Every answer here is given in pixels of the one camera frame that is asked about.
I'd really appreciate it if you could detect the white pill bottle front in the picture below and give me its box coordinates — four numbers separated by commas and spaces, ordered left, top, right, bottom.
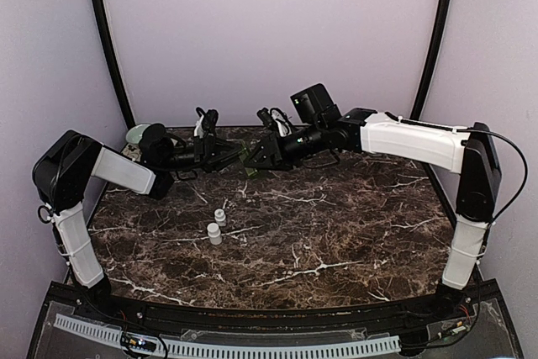
207, 223, 222, 245

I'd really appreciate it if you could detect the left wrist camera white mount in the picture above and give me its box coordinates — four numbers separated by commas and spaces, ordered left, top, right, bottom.
193, 107, 219, 140

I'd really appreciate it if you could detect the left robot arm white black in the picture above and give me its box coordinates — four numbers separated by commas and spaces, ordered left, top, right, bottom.
32, 124, 244, 322

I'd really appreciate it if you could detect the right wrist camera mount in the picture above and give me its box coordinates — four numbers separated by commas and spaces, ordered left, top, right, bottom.
256, 108, 298, 137

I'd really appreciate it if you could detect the white slotted cable duct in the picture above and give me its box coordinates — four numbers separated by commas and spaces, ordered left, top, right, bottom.
53, 314, 401, 358

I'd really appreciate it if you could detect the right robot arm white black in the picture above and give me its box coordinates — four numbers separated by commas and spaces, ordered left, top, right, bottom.
244, 83, 502, 320

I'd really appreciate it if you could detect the pale green bowl left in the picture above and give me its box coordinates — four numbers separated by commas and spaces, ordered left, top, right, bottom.
125, 124, 151, 145

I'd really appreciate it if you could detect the green weekly pill organizer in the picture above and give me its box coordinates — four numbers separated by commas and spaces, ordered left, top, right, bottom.
240, 143, 266, 180

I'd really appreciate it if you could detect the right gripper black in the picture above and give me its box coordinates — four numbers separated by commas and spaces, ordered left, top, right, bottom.
245, 121, 327, 172

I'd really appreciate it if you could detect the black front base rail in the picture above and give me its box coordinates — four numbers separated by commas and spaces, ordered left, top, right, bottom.
98, 296, 441, 333

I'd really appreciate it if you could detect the left black frame post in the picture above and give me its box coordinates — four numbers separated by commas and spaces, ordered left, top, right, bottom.
91, 0, 136, 129

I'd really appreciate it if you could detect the black frame post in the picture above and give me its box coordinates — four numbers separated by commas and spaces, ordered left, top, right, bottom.
91, 0, 136, 129
410, 0, 451, 119

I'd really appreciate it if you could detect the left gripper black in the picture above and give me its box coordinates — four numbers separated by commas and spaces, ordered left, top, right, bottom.
161, 135, 245, 173

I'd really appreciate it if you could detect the right black frame post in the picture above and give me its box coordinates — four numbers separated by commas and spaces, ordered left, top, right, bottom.
410, 0, 451, 119

